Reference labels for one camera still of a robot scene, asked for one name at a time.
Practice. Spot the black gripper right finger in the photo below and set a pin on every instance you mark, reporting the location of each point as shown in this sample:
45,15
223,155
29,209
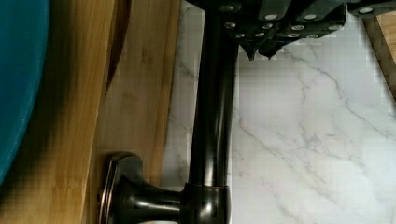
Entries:
295,19

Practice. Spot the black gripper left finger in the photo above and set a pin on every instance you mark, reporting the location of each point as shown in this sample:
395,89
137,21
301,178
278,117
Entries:
254,24

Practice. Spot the wooden drawer with black handle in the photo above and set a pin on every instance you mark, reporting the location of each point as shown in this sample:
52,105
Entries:
92,149

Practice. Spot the bamboo cutting board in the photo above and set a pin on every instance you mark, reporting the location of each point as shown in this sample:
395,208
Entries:
381,31

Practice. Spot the blue plate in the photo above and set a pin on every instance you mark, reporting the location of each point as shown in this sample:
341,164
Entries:
24,28

